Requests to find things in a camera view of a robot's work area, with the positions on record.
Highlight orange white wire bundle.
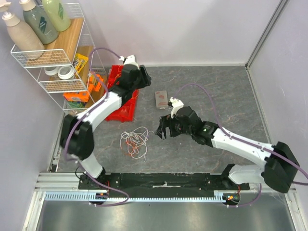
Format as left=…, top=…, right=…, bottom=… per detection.
left=119, top=126, right=154, bottom=162

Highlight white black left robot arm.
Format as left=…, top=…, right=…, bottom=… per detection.
left=60, top=64, right=151, bottom=189

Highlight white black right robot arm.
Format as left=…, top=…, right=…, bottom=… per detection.
left=155, top=106, right=299, bottom=193

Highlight red plastic bin far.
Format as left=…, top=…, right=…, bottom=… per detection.
left=107, top=65, right=124, bottom=84

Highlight red plastic bin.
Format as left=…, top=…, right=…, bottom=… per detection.
left=105, top=99, right=136, bottom=123
left=109, top=80, right=137, bottom=105
left=107, top=65, right=124, bottom=84

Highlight red plastic bin middle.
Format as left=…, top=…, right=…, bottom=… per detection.
left=109, top=80, right=137, bottom=105

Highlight red plastic bin near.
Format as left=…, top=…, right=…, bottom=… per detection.
left=105, top=99, right=136, bottom=123

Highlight orange green small boxes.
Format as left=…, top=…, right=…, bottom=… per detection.
left=88, top=72, right=104, bottom=92

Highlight orange snack box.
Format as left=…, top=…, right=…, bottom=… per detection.
left=63, top=91, right=90, bottom=102

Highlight yellow candy bag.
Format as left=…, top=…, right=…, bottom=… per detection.
left=73, top=53, right=89, bottom=74

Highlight green packet bottom shelf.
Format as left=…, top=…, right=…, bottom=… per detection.
left=67, top=101, right=85, bottom=109

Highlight white tape roll right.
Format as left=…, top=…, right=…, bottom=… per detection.
left=58, top=66, right=75, bottom=80

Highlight white tape roll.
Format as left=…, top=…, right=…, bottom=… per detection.
left=58, top=66, right=75, bottom=80
left=44, top=66, right=59, bottom=77

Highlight white tape roll left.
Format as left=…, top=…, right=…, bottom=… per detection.
left=44, top=66, right=59, bottom=77

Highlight light green bottle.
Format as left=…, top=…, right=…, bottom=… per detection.
left=42, top=0, right=71, bottom=32

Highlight beige pump bottle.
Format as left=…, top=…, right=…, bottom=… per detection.
left=0, top=0, right=44, bottom=60

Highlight grey green pump bottle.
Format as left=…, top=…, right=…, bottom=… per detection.
left=19, top=0, right=58, bottom=45

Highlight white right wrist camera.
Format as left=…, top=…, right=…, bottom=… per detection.
left=168, top=97, right=184, bottom=118

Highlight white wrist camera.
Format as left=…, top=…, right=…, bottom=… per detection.
left=168, top=97, right=184, bottom=118
left=119, top=55, right=138, bottom=66

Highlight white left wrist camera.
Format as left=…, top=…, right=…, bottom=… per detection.
left=119, top=55, right=138, bottom=66

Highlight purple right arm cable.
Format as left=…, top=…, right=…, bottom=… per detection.
left=174, top=83, right=308, bottom=208

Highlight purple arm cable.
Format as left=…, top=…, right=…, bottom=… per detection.
left=174, top=83, right=308, bottom=208
left=64, top=47, right=130, bottom=207

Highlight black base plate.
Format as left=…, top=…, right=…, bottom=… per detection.
left=77, top=172, right=251, bottom=198

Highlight white wire shelf rack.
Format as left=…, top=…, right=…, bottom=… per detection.
left=11, top=3, right=108, bottom=115

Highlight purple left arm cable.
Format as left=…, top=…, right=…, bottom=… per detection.
left=64, top=47, right=130, bottom=207

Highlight light blue cable duct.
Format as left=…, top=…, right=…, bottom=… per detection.
left=45, top=192, right=231, bottom=203

